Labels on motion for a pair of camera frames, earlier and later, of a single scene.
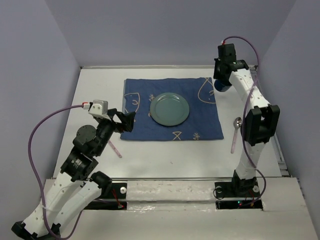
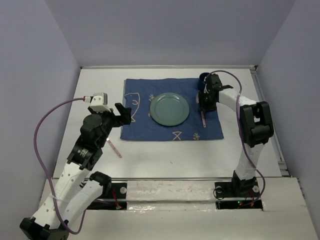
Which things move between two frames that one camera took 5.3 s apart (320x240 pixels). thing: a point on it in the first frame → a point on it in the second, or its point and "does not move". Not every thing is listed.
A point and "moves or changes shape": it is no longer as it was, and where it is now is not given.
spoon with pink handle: (237, 123) → (201, 112)
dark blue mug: (221, 86) moves or changes shape
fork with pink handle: (116, 150) does not move
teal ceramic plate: (169, 109) does not move
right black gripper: (217, 75) → (202, 104)
